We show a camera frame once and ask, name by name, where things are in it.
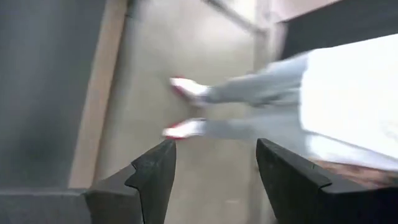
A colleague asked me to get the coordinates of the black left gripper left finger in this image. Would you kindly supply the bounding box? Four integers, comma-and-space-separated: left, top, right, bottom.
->
0, 139, 177, 224

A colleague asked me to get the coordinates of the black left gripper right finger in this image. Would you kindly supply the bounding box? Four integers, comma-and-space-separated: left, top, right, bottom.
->
255, 138, 398, 224

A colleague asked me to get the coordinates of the person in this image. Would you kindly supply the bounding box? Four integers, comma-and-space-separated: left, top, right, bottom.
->
161, 32, 398, 189

